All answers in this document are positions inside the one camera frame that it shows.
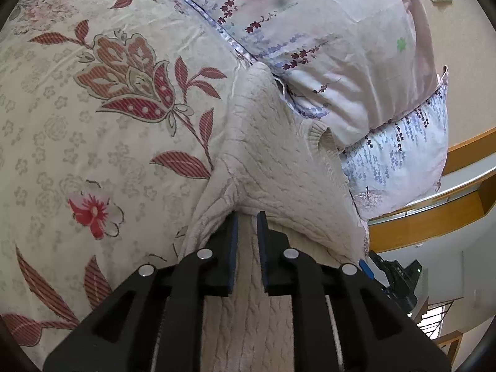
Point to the wooden furniture piece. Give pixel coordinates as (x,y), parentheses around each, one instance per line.
(451,343)

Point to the pink floral pillow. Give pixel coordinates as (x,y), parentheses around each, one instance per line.
(329,38)

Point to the wooden bed headboard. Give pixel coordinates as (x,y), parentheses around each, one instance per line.
(430,221)

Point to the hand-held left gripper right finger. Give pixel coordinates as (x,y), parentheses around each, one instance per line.
(262,248)

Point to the white blue floral pillow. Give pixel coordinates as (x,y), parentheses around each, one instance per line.
(403,155)

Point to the window with railing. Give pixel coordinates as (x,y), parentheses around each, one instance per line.
(438,317)

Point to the floral cream bed sheet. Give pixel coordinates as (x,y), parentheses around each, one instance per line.
(97,124)

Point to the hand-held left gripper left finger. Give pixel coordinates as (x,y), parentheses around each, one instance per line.
(233,248)

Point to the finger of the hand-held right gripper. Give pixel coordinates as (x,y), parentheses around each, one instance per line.
(366,269)

